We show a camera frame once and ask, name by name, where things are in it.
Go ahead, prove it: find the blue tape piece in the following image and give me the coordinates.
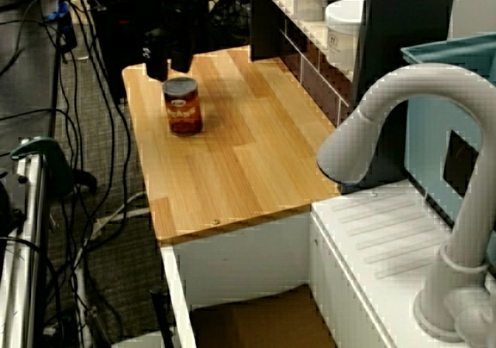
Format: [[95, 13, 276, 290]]
[[46, 1, 71, 22]]

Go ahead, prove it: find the dark tiled backsplash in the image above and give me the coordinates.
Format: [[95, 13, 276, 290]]
[[278, 28, 356, 128]]

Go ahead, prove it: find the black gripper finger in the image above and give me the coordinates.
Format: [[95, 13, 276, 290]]
[[146, 49, 171, 82], [170, 45, 194, 74]]

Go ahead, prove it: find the orange beans can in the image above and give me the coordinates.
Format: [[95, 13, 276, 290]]
[[161, 76, 204, 138]]

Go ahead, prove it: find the white cable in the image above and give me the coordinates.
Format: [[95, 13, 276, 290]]
[[72, 191, 150, 264]]

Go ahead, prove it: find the black desk cabinet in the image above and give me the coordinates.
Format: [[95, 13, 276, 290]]
[[91, 0, 212, 98]]

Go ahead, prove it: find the black upright panel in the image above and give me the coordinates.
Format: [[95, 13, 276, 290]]
[[250, 0, 290, 63]]

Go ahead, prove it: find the grey toy faucet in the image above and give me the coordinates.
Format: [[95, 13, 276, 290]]
[[316, 63, 496, 343]]

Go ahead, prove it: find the white plastic jar with label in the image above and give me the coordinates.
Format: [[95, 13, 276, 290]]
[[324, 0, 367, 72]]

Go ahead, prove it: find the aluminium frame rail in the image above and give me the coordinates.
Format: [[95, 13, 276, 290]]
[[0, 142, 50, 348]]

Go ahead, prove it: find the green power tool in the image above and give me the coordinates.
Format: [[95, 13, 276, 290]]
[[9, 136, 98, 195]]

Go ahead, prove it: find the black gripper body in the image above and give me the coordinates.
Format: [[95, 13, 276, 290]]
[[141, 26, 195, 60]]

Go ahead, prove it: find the white toy sink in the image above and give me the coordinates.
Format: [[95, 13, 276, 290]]
[[160, 179, 496, 348]]

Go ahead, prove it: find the teal plastic bin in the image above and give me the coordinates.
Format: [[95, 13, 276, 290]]
[[400, 33, 496, 226]]

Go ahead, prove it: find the black bar handle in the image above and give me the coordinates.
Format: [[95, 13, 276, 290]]
[[150, 284, 176, 348]]

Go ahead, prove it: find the black cable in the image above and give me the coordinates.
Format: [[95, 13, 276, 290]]
[[57, 0, 117, 225], [87, 22, 133, 225]]

